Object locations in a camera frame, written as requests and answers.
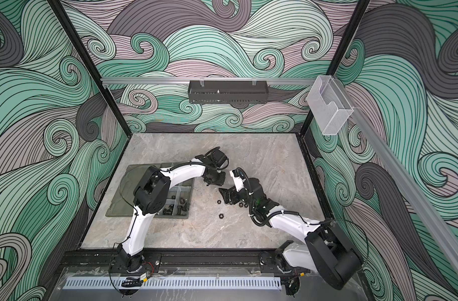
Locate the aluminium wall rail right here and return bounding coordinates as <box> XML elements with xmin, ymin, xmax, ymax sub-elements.
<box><xmin>333</xmin><ymin>78</ymin><xmax>458</xmax><ymax>275</ymax></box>

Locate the aluminium wall rail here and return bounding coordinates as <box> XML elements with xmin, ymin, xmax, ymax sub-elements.
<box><xmin>100</xmin><ymin>77</ymin><xmax>315</xmax><ymax>86</ymax></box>
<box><xmin>333</xmin><ymin>78</ymin><xmax>458</xmax><ymax>275</ymax></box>

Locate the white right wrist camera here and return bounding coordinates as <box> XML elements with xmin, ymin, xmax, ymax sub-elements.
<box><xmin>230</xmin><ymin>167</ymin><xmax>249</xmax><ymax>192</ymax></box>

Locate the clear plastic wall bin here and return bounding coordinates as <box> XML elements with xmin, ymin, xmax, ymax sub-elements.
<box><xmin>306</xmin><ymin>75</ymin><xmax>354</xmax><ymax>135</ymax></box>

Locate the black corner frame post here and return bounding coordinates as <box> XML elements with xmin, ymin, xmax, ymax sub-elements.
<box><xmin>300</xmin><ymin>1</ymin><xmax>370</xmax><ymax>137</ymax></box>
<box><xmin>47</xmin><ymin>0</ymin><xmax>132</xmax><ymax>139</ymax></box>

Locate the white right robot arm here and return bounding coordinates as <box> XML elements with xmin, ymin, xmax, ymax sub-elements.
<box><xmin>219</xmin><ymin>177</ymin><xmax>363</xmax><ymax>290</ymax></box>

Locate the black corner frame post right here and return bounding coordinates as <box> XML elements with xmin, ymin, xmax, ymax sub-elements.
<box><xmin>300</xmin><ymin>1</ymin><xmax>370</xmax><ymax>137</ymax></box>

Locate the white slotted cable duct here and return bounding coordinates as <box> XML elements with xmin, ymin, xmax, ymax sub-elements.
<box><xmin>61</xmin><ymin>277</ymin><xmax>282</xmax><ymax>290</ymax></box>

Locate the green plastic organizer box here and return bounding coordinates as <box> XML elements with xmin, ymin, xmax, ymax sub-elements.
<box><xmin>105</xmin><ymin>163</ymin><xmax>194</xmax><ymax>219</ymax></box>

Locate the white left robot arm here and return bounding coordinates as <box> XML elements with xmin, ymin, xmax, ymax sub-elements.
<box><xmin>117</xmin><ymin>147</ymin><xmax>229</xmax><ymax>272</ymax></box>

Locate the black corner frame post left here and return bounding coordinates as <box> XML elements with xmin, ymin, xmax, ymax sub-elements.
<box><xmin>47</xmin><ymin>0</ymin><xmax>132</xmax><ymax>139</ymax></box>

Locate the aluminium wall rail back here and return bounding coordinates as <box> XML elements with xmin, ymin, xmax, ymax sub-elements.
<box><xmin>100</xmin><ymin>77</ymin><xmax>315</xmax><ymax>86</ymax></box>

